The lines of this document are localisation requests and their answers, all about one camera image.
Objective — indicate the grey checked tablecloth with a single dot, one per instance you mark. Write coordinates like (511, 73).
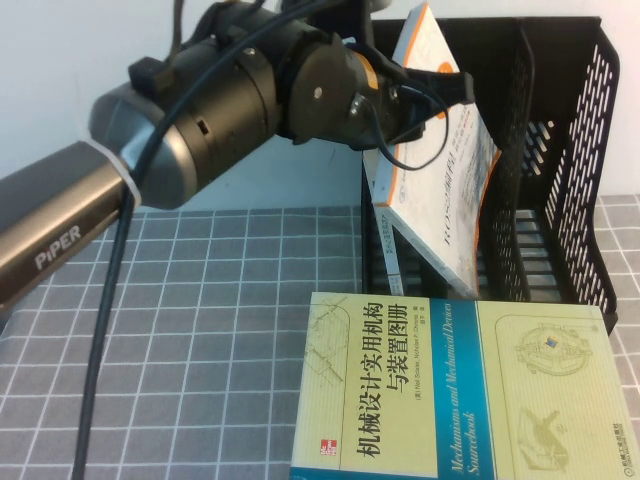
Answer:
(200, 325)

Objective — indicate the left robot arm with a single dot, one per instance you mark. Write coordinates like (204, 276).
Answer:
(50, 200)

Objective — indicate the white orange ROS2 book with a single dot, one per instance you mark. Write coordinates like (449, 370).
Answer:
(450, 200)

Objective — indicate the yellow green mechanisms book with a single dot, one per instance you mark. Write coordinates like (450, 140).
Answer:
(400, 375)

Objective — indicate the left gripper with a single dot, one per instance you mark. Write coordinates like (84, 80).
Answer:
(385, 105)

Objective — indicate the thin grey white book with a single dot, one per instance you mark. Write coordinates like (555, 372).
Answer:
(392, 250)

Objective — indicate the black plastic book stand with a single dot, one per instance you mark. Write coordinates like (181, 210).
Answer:
(500, 50)

